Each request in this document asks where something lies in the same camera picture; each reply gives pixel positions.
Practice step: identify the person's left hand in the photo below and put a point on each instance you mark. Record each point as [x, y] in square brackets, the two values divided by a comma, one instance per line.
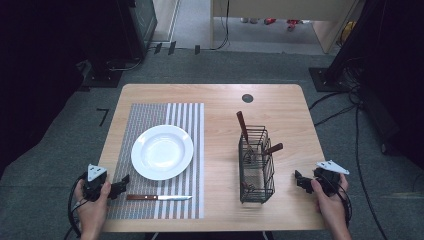
[91, 210]

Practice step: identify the white round plate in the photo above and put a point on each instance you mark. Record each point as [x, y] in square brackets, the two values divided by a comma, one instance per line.
[162, 152]

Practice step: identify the black stand base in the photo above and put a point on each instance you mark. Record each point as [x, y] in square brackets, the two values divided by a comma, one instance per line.
[103, 77]
[325, 80]

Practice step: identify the black cabinet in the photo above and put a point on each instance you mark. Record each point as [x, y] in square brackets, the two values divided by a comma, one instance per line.
[138, 26]

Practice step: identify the black tape corner mark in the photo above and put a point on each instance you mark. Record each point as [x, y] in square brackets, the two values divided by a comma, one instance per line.
[104, 115]

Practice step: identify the person's right hand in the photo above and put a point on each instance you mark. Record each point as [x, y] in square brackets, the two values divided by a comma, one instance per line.
[330, 206]

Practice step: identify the red shoes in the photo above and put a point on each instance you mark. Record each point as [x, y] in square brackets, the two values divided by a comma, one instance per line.
[283, 22]

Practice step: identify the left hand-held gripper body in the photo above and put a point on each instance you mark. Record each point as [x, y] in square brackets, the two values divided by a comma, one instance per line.
[94, 184]

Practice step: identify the striped woven placemat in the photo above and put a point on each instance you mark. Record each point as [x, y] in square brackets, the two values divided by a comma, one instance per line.
[186, 203]

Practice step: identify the light wooden desk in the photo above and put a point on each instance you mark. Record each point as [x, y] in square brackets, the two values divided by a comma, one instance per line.
[283, 10]

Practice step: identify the yellow object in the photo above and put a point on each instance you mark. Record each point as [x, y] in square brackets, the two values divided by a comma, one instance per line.
[347, 31]

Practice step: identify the grey round table grommet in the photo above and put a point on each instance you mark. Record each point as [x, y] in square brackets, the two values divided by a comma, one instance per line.
[247, 98]

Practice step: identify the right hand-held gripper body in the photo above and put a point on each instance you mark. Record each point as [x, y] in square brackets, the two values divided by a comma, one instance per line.
[328, 178]

